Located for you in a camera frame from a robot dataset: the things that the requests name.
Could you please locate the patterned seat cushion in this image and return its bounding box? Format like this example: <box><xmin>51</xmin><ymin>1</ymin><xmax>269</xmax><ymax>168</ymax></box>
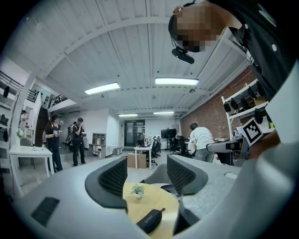
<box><xmin>161</xmin><ymin>183</ymin><xmax>179</xmax><ymax>194</ymax></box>

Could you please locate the group of black headgear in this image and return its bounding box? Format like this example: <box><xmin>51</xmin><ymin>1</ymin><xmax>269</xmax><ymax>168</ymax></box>
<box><xmin>223</xmin><ymin>80</ymin><xmax>267</xmax><ymax>124</ymax></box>

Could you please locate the white metal shelf rack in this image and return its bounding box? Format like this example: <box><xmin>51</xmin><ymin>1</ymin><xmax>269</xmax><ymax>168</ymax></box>
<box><xmin>0</xmin><ymin>88</ymin><xmax>12</xmax><ymax>169</ymax></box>

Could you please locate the white shelving unit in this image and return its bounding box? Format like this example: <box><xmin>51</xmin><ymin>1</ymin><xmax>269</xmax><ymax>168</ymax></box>
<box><xmin>221</xmin><ymin>78</ymin><xmax>274</xmax><ymax>141</ymax></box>

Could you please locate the black head camera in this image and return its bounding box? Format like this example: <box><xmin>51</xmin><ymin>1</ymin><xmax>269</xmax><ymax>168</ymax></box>
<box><xmin>171</xmin><ymin>46</ymin><xmax>195</xmax><ymax>65</ymax></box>

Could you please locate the black staircase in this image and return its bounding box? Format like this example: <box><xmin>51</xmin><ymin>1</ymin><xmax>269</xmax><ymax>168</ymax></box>
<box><xmin>35</xmin><ymin>94</ymin><xmax>68</xmax><ymax>148</ymax></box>

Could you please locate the grey chair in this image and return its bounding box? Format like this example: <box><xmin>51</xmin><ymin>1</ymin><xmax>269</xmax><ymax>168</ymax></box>
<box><xmin>140</xmin><ymin>163</ymin><xmax>178</xmax><ymax>194</ymax></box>

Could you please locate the grey cubby shelf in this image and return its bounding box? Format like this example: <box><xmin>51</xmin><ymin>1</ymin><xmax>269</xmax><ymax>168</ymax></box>
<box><xmin>88</xmin><ymin>133</ymin><xmax>107</xmax><ymax>158</ymax></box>

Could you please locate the person's right forearm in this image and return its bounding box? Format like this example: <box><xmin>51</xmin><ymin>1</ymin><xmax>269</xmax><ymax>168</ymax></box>
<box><xmin>249</xmin><ymin>130</ymin><xmax>281</xmax><ymax>159</ymax></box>

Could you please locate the black glass double door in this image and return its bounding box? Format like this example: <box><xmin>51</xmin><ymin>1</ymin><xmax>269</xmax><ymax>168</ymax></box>
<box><xmin>123</xmin><ymin>120</ymin><xmax>145</xmax><ymax>148</ymax></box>

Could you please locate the white flower vase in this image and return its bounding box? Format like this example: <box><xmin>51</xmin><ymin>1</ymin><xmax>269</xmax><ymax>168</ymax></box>
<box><xmin>15</xmin><ymin>127</ymin><xmax>27</xmax><ymax>150</ymax></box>

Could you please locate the white table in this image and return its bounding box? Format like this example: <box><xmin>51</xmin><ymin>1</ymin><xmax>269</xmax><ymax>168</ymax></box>
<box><xmin>9</xmin><ymin>144</ymin><xmax>53</xmax><ymax>197</ymax></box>

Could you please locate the person's black shirt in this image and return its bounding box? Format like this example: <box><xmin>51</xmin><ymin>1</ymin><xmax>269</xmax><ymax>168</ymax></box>
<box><xmin>207</xmin><ymin>0</ymin><xmax>299</xmax><ymax>103</ymax></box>

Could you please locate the round wooden table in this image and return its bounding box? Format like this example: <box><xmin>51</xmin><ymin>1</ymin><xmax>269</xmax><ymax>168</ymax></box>
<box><xmin>123</xmin><ymin>183</ymin><xmax>180</xmax><ymax>239</ymax></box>

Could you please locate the black monitor with stand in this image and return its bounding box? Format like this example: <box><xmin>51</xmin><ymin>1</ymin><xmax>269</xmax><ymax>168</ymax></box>
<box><xmin>161</xmin><ymin>128</ymin><xmax>177</xmax><ymax>150</ymax></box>

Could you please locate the small potted plant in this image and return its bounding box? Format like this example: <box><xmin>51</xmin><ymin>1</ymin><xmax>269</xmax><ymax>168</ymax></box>
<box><xmin>130</xmin><ymin>183</ymin><xmax>145</xmax><ymax>199</ymax></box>

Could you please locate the black glasses case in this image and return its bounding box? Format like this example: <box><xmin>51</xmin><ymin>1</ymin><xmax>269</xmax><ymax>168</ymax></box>
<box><xmin>135</xmin><ymin>207</ymin><xmax>166</xmax><ymax>234</ymax></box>

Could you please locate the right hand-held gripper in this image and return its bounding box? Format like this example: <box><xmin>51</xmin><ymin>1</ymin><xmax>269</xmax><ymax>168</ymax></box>
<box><xmin>206</xmin><ymin>117</ymin><xmax>264</xmax><ymax>164</ymax></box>

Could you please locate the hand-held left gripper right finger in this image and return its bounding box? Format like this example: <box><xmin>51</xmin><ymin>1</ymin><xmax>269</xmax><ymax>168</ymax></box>
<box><xmin>167</xmin><ymin>154</ymin><xmax>244</xmax><ymax>237</ymax></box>

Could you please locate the black office chair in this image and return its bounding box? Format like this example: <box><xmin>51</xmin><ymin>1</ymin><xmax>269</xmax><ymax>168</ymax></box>
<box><xmin>150</xmin><ymin>136</ymin><xmax>162</xmax><ymax>164</ymax></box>
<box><xmin>171</xmin><ymin>136</ymin><xmax>196</xmax><ymax>158</ymax></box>

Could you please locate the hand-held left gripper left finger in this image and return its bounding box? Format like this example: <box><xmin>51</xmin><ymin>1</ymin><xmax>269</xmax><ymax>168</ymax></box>
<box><xmin>10</xmin><ymin>155</ymin><xmax>152</xmax><ymax>239</ymax></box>

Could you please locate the person's head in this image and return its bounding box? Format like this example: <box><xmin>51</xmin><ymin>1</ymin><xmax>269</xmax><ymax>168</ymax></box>
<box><xmin>168</xmin><ymin>0</ymin><xmax>229</xmax><ymax>53</ymax></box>

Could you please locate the white desk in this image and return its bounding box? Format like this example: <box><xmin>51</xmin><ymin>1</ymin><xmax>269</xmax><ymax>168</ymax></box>
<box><xmin>134</xmin><ymin>146</ymin><xmax>152</xmax><ymax>170</ymax></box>

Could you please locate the cardboard box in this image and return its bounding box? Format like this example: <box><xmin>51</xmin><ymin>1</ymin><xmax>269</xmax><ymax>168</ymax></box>
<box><xmin>136</xmin><ymin>153</ymin><xmax>148</xmax><ymax>169</ymax></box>
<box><xmin>127</xmin><ymin>153</ymin><xmax>138</xmax><ymax>169</ymax></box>

